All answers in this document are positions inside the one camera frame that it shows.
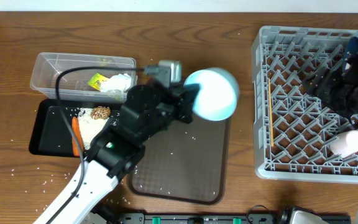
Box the light blue rice bowl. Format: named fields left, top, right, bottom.
left=184, top=67, right=239, bottom=121

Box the white paper napkin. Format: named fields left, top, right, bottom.
left=100, top=73, right=132, bottom=93

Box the pink plastic cup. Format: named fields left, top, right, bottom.
left=329, top=130, right=358, bottom=158

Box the brown noodle clump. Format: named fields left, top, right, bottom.
left=90, top=106, right=111, bottom=120

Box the wooden chopstick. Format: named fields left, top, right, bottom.
left=267, top=78, right=274, bottom=147

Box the foil snack wrapper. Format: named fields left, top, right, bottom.
left=88, top=73, right=109, bottom=91

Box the orange carrot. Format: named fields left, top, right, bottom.
left=71, top=117, right=84, bottom=157

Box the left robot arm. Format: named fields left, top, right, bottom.
left=36, top=83, right=200, bottom=223

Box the grey dishwasher rack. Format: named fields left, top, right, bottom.
left=252, top=26, right=358, bottom=184

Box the brown plastic tray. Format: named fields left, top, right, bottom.
left=127, top=116, right=230, bottom=205

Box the clear plastic bin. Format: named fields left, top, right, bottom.
left=29, top=52, right=138, bottom=104

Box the pile of white rice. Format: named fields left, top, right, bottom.
left=77, top=108, right=107, bottom=150

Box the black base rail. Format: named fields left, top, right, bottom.
left=88, top=204, right=352, bottom=224

